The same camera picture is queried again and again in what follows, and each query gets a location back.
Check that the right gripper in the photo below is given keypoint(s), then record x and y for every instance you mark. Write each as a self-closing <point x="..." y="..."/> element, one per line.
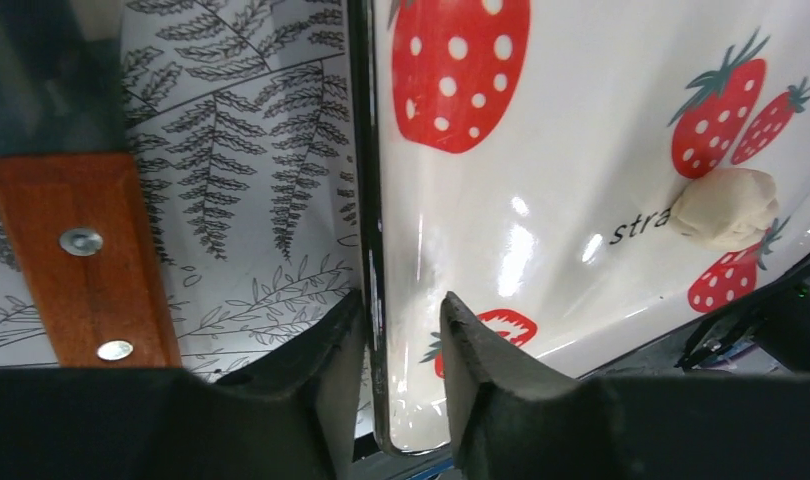
<point x="776" y="319"/>

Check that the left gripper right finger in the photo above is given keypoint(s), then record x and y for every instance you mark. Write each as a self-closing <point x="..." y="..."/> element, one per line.
<point x="512" y="417"/>

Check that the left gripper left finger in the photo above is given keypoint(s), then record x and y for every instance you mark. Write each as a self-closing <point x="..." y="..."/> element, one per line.
<point x="288" y="415"/>

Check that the white dough ball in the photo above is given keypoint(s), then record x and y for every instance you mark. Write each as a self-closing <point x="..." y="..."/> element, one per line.
<point x="726" y="210"/>

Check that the strawberry print tray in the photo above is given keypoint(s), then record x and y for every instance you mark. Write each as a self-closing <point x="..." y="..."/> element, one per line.
<point x="525" y="155"/>

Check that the floral tablecloth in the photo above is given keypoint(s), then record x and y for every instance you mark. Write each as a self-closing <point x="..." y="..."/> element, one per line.
<point x="239" y="116"/>

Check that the scraper with wooden handle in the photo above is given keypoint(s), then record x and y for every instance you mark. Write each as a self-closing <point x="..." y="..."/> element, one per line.
<point x="71" y="203"/>

